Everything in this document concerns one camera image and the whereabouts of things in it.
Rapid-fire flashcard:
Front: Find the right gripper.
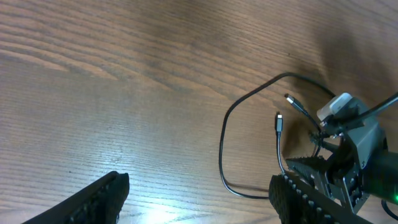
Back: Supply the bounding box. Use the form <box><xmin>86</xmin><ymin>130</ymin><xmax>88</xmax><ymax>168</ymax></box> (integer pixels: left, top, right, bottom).
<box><xmin>286</xmin><ymin>96</ymin><xmax>397</xmax><ymax>213</ymax></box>

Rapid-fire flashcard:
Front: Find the black USB cable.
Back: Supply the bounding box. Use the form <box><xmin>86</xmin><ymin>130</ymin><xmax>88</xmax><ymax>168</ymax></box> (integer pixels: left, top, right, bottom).
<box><xmin>274</xmin><ymin>112</ymin><xmax>287</xmax><ymax>175</ymax></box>
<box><xmin>218</xmin><ymin>72</ymin><xmax>337</xmax><ymax>200</ymax></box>

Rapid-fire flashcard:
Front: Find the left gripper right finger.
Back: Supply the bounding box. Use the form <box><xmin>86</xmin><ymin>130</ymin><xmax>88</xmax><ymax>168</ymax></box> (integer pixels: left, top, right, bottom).
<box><xmin>269</xmin><ymin>174</ymin><xmax>368</xmax><ymax>224</ymax></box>

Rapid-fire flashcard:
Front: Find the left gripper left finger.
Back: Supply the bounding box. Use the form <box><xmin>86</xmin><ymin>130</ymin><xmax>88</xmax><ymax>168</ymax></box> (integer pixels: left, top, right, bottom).
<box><xmin>25</xmin><ymin>171</ymin><xmax>129</xmax><ymax>224</ymax></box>

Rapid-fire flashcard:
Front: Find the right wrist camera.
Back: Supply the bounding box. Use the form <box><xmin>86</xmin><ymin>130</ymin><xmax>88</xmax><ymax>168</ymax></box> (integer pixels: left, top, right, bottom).
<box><xmin>317</xmin><ymin>93</ymin><xmax>353</xmax><ymax>121</ymax></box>

